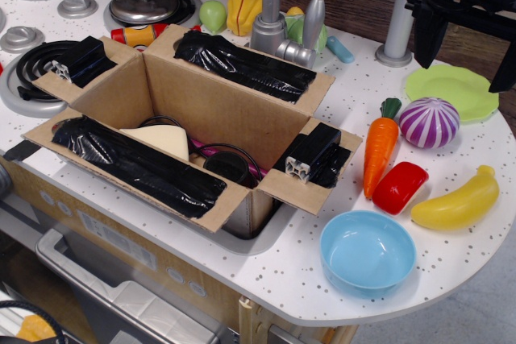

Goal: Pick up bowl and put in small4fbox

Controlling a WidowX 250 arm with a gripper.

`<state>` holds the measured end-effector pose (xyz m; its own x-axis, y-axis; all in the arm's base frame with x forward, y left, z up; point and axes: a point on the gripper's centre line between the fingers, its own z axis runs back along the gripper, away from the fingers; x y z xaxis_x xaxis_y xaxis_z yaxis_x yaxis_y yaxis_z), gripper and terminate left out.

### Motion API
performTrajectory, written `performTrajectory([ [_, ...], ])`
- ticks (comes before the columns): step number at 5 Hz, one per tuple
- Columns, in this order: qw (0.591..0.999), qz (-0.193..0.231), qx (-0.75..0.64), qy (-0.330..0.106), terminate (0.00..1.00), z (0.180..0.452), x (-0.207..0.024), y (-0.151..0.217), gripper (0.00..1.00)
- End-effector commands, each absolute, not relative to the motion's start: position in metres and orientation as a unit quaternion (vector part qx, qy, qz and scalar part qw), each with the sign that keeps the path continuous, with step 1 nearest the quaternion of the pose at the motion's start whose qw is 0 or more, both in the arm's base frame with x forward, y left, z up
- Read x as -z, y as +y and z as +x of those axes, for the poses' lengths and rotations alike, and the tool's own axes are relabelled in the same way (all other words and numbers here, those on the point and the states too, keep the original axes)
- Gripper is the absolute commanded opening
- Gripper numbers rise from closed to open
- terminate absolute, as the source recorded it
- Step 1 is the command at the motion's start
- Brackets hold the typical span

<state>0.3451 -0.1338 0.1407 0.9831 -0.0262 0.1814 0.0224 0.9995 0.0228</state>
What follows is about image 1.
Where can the grey toy faucet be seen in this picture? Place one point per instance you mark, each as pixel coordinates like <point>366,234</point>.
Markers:
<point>269,33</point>

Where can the pink toy utensil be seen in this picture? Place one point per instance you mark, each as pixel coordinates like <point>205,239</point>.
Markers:
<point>210,149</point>

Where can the green toy pear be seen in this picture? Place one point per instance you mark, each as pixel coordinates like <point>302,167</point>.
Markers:
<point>213,15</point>

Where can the yellow toy banana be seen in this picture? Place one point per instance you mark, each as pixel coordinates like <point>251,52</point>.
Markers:
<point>462,207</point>

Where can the light blue plastic bowl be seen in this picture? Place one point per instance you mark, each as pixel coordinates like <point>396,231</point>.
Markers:
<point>366,253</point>

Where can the cream foam wedge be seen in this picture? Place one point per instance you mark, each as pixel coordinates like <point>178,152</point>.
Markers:
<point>169,139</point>

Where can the red toy pepper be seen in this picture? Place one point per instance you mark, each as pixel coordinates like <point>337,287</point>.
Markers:
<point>397,188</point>

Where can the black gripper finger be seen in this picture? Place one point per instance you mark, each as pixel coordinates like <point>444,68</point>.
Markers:
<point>504,79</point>
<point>429,30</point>

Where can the orange toy carrot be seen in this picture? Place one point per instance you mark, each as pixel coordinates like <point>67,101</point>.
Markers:
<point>380,143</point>

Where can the red orange toy sausage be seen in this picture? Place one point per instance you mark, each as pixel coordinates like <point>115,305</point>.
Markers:
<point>139,37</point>

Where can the light blue toy knife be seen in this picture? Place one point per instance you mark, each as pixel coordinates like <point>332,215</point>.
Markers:
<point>339,50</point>

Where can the green toy cabbage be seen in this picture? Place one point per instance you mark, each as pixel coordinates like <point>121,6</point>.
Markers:
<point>295,24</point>

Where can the light green plastic plate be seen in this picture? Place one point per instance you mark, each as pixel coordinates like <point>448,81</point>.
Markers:
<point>467,91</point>

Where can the aluminium extrusion with black tape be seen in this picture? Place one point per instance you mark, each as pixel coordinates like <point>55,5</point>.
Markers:
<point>81,63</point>
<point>312,153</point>

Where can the grey stove knob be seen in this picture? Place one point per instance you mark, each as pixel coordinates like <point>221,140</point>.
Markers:
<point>77,9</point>
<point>20,39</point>

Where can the grey oven door handle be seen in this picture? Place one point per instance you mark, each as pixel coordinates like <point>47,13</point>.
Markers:
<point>121,304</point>

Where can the grey support pole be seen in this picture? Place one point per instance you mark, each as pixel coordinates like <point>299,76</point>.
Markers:
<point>395,52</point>

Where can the yellow toy bell pepper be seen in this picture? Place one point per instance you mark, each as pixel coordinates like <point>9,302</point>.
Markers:
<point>241,15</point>

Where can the open cardboard box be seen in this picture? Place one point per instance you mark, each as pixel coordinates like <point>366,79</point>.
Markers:
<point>212,110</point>

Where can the black stove burner coil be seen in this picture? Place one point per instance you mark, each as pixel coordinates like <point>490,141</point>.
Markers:
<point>34,64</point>

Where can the small yellow toy lemon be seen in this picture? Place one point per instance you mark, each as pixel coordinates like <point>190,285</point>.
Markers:
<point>294,11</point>

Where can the purple striped toy onion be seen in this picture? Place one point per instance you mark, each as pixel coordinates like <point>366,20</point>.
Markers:
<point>429,123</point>

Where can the steel pot lid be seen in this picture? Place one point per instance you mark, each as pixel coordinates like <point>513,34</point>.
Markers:
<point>143,11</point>

